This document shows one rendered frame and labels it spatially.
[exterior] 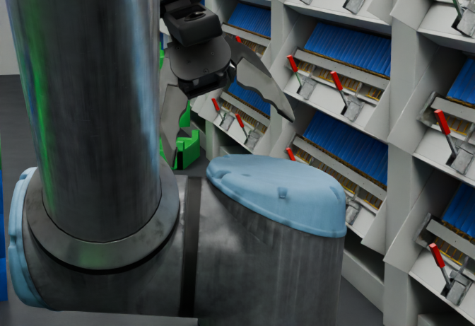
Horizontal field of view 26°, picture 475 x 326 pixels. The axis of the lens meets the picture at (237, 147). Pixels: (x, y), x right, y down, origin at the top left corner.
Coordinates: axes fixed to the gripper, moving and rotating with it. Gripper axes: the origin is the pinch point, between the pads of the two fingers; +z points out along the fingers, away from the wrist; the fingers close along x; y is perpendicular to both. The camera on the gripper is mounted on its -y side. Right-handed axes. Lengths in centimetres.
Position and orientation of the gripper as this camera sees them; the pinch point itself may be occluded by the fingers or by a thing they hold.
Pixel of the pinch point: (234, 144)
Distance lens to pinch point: 117.2
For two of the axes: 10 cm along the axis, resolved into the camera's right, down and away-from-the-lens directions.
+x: -9.3, 3.5, -1.0
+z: 3.6, 9.1, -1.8
